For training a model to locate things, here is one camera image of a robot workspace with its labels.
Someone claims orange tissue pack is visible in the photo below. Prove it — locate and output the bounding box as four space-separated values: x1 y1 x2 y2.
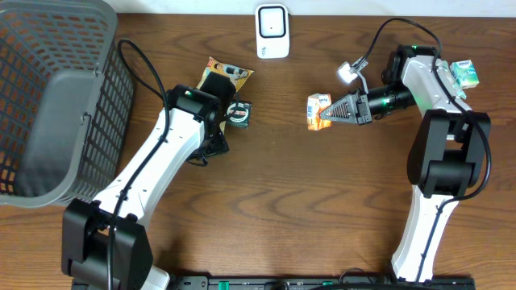
306 93 332 131

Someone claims dark green round-logo box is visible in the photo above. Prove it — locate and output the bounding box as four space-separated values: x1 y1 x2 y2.
227 101 252 129

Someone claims yellow wet wipes pack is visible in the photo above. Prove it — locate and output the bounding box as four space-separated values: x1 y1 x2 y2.
196 56 255 134

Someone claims small teal tissue pack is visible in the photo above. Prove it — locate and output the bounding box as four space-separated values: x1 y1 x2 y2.
449 60 480 89

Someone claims teal snack wrapper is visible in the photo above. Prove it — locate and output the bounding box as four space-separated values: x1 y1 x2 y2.
441 60 467 100

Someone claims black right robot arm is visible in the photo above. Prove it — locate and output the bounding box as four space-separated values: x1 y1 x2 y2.
318 45 491 284

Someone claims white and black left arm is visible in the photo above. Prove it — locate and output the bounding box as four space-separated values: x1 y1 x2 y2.
61 82 235 289

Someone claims white barcode scanner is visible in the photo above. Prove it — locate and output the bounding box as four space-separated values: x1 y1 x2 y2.
255 3 290 59

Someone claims dark grey plastic basket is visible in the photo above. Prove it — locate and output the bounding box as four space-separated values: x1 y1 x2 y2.
1 0 134 208

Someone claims black left camera cable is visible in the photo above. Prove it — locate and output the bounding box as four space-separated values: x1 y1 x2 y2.
105 38 171 290

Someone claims black camera cable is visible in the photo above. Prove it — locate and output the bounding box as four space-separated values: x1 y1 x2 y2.
356 17 493 283
105 38 171 290

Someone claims black right camera cable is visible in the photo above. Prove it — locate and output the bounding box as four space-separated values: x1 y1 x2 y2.
356 17 493 283

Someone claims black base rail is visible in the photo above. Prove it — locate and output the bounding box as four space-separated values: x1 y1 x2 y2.
167 274 476 290

